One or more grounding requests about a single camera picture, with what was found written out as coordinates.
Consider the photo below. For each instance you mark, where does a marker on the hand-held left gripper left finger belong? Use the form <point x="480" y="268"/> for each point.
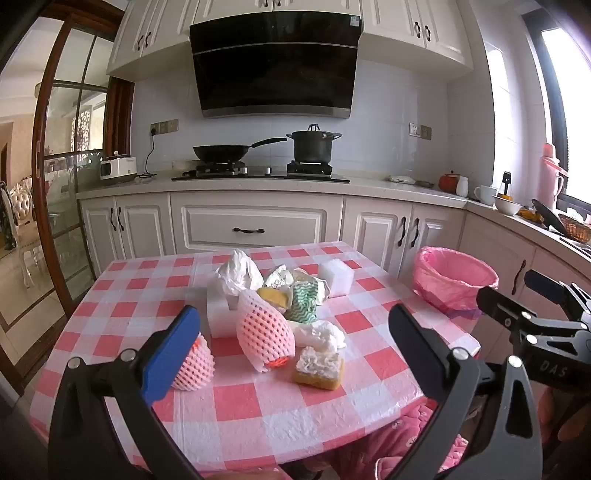
<point x="171" y="355"/>

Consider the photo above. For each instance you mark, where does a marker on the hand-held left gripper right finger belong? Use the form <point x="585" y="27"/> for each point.
<point x="411" y="346"/>

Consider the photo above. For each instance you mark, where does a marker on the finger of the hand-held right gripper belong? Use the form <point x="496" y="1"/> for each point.
<point x="542" y="284"/>
<point x="503" y="307"/>

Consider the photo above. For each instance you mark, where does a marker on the small pink foam fruit net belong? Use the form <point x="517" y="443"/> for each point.
<point x="196" y="364"/>

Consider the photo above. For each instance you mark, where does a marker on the bin with pink liner bag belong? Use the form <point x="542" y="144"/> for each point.
<point x="455" y="277"/>

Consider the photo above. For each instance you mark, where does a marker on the white foam block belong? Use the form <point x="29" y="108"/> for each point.
<point x="220" y="318"/>
<point x="337" y="277"/>

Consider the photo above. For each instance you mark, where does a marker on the large pink foam fruit net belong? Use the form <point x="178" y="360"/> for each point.
<point x="265" y="332"/>

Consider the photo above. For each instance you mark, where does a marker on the yellow kitchen sponge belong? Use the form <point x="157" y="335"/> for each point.
<point x="318" y="379"/>
<point x="272" y="297"/>

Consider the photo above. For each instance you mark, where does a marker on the white plastic bag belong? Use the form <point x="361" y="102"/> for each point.
<point x="240" y="272"/>

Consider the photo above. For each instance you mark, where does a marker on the green white patterned cloth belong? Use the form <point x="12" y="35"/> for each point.
<point x="302" y="302"/>

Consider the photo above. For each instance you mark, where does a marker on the crushed printed paper cup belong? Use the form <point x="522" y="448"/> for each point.
<point x="278" y="277"/>

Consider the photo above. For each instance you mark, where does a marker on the person's right hand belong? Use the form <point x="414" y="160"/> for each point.
<point x="565" y="420"/>

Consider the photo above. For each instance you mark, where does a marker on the white base cabinet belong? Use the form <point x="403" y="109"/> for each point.
<point x="383" y="235"/>
<point x="498" y="249"/>
<point x="124" y="230"/>

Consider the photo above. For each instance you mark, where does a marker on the red white checked tablecloth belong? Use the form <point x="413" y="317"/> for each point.
<point x="353" y="322"/>

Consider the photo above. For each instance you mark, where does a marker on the wicker basket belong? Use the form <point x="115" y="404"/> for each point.
<point x="575" y="228"/>

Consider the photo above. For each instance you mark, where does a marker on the black pan lid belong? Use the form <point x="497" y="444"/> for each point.
<point x="549" y="216"/>

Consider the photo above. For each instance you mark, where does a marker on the white bowl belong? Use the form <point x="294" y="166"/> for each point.
<point x="508" y="206"/>

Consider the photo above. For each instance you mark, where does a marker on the pink quilted garment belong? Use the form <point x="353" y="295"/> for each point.
<point x="392" y="438"/>

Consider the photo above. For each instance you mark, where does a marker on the pink thermos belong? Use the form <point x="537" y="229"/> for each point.
<point x="551" y="180"/>

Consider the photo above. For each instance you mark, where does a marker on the glass bottle with black cap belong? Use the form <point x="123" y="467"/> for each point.
<point x="506" y="184"/>

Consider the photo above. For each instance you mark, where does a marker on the white mug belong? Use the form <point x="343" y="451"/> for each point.
<point x="485" y="194"/>

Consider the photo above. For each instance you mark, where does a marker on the white pitcher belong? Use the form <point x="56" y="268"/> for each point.
<point x="462" y="187"/>

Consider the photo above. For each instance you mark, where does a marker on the orange ceramic pot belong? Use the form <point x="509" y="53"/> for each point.
<point x="448" y="182"/>

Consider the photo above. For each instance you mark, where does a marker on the grey dish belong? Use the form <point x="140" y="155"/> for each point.
<point x="425" y="183"/>

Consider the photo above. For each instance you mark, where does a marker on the white cabinet drawer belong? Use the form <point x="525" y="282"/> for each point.
<point x="249" y="217"/>

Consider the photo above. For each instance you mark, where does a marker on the dark framed window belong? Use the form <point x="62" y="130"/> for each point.
<point x="554" y="115"/>

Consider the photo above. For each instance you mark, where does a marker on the white toaster appliance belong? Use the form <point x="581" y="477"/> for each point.
<point x="117" y="167"/>

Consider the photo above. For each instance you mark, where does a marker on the black gas stove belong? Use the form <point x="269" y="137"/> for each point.
<point x="258" y="174"/>

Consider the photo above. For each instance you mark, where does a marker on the black wok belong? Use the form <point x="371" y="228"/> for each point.
<point x="221" y="152"/>

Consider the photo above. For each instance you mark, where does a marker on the white dining chair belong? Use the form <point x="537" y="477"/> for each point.
<point x="21" y="203"/>

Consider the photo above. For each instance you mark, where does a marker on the wooden glass door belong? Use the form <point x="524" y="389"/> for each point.
<point x="40" y="184"/>

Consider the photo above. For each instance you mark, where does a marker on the black stock pot with lid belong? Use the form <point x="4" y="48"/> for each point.
<point x="314" y="145"/>

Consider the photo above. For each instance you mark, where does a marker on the black range hood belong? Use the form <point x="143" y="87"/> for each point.
<point x="272" y="64"/>

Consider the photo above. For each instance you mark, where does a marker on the wall outlet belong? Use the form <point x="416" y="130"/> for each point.
<point x="164" y="127"/>
<point x="419" y="130"/>

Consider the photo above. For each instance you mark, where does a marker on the white wall cabinet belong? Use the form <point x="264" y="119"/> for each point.
<point x="147" y="37"/>
<point x="277" y="5"/>
<point x="415" y="32"/>

